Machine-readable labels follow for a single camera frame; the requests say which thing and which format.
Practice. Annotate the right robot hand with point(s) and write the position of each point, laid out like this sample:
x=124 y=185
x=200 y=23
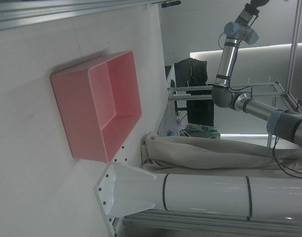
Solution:
x=257 y=3

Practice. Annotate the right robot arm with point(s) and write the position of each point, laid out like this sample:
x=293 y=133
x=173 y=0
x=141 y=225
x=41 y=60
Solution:
x=227 y=61

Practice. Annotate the pink plastic basket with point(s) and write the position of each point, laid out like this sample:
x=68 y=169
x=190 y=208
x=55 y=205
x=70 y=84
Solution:
x=76 y=111

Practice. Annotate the black monitor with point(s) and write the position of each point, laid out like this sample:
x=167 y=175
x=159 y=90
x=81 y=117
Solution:
x=190 y=71

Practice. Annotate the black computer tower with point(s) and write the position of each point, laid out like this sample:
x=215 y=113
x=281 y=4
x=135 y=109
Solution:
x=200 y=113

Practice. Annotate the colourful patterned bag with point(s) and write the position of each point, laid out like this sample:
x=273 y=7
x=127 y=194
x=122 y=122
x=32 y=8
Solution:
x=202 y=130

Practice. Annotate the beige cloth cover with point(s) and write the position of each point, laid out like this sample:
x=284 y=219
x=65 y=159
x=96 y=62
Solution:
x=202 y=153

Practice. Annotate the black camera bar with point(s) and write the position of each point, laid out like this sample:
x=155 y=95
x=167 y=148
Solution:
x=171 y=3

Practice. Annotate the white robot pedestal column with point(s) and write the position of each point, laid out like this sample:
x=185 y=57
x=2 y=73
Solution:
x=215 y=195

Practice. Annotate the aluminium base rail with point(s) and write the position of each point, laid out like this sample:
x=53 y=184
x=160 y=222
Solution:
x=202 y=221

